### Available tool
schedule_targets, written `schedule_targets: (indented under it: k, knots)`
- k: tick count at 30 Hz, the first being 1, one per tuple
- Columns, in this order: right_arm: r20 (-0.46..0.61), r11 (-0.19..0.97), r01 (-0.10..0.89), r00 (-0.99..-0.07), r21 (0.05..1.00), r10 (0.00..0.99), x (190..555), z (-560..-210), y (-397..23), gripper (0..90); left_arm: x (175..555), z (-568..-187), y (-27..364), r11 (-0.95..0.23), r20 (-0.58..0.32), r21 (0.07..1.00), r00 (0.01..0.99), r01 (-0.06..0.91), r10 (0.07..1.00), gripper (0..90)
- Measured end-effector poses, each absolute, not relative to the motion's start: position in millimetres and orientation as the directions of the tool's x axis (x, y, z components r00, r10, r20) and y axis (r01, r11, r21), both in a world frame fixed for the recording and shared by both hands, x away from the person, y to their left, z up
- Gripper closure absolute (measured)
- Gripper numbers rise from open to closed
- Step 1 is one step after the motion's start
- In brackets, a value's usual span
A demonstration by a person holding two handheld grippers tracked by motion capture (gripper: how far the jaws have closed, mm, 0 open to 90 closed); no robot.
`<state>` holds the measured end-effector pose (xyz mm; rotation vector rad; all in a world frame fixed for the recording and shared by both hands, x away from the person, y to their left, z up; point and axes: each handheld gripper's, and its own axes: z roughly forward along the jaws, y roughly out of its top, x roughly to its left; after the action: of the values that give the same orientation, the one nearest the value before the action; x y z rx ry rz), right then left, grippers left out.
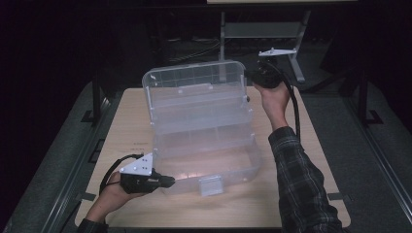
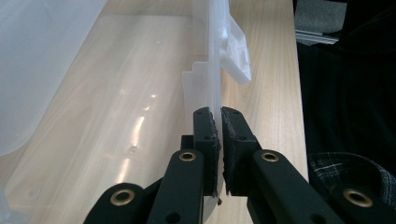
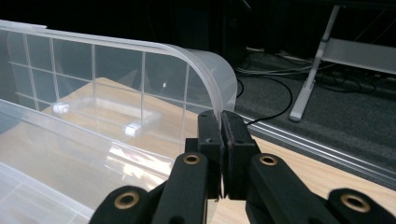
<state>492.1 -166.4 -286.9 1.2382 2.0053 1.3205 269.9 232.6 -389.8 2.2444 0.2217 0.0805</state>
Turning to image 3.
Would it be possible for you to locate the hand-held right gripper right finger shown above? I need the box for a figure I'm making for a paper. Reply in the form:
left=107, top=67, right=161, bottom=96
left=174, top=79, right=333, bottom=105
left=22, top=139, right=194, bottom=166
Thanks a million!
left=221, top=110, right=262, bottom=200

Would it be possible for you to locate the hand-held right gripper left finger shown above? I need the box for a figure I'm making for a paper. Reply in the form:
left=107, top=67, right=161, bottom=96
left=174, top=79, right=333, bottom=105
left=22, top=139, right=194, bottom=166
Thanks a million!
left=185, top=109, right=226, bottom=200

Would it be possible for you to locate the clear plastic storage box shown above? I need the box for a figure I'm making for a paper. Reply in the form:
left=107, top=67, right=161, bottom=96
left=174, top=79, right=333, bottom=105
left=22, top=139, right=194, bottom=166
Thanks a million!
left=0, top=19, right=239, bottom=224

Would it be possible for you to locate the black floor cable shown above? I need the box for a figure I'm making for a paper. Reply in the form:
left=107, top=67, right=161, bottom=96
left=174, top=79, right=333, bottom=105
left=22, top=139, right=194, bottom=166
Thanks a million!
left=236, top=74, right=294, bottom=126

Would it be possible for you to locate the white metal desk frame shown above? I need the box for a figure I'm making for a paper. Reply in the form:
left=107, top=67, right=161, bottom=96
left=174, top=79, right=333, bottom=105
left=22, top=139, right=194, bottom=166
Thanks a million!
left=289, top=4, right=396, bottom=123

